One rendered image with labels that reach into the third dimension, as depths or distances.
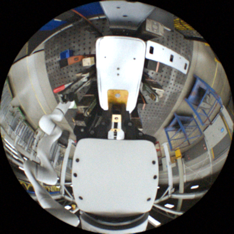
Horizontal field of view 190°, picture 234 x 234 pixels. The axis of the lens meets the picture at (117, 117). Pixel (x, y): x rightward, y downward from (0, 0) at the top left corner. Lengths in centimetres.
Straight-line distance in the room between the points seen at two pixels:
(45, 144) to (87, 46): 77
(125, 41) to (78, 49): 48
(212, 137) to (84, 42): 845
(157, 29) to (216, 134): 789
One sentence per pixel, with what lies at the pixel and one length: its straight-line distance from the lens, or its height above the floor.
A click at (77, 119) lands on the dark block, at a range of 47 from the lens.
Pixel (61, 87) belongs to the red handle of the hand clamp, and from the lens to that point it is 34.
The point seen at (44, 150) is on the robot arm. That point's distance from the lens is 52.
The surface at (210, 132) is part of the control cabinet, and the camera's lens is 814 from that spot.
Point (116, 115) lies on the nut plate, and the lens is 17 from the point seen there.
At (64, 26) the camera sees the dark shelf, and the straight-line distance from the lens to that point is 48.
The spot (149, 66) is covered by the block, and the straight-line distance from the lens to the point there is 42.
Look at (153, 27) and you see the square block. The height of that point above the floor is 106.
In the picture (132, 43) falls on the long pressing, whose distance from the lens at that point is 38.
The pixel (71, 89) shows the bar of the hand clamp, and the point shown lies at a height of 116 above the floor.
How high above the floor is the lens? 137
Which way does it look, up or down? 43 degrees down
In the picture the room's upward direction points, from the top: 178 degrees counter-clockwise
